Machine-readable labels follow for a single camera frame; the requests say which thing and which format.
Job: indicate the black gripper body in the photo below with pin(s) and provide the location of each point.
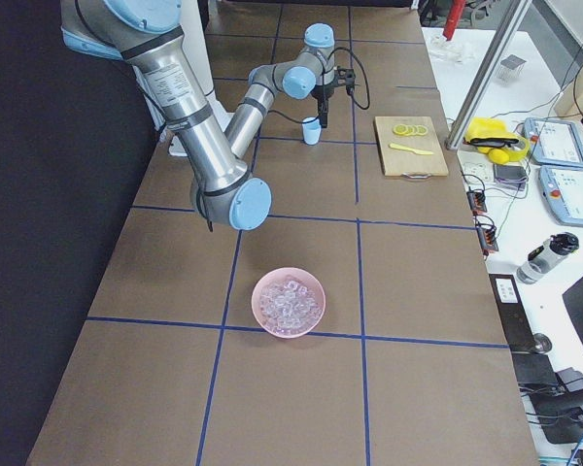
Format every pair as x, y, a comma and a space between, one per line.
321, 95

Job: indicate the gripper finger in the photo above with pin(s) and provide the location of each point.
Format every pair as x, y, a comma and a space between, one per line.
322, 106

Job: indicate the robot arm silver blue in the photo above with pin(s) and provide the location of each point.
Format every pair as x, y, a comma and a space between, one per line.
148, 35

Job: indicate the light blue plastic cup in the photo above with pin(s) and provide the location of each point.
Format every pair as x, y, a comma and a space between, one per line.
311, 130

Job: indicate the pile of clear ice cubes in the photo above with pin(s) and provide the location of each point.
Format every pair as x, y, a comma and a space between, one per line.
289, 306

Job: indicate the lemon slice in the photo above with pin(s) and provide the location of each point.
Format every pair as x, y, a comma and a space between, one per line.
400, 129

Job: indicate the yellow plastic knife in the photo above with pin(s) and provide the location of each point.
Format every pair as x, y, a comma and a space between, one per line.
395, 146

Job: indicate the wooden cutting board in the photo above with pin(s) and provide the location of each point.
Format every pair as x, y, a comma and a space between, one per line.
421, 135

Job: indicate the white pillar with base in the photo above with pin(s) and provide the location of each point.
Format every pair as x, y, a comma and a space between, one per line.
192, 17

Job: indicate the yellow cloth bag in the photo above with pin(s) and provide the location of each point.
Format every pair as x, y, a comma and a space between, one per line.
491, 137

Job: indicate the pink bowl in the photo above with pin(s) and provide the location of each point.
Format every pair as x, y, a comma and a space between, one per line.
277, 275

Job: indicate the upper teach pendant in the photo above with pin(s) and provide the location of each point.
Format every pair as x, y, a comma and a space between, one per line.
554, 142

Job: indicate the teach pendant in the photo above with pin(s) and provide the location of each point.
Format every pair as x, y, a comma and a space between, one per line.
562, 188
554, 142

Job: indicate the lower teach pendant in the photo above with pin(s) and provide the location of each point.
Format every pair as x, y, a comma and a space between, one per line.
562, 188

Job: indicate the clear water bottle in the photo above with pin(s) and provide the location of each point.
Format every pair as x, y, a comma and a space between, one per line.
546, 257

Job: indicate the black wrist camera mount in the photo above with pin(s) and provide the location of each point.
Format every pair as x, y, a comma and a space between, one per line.
344, 77

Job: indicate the aluminium frame post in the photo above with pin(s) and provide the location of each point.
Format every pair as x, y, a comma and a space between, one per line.
506, 29

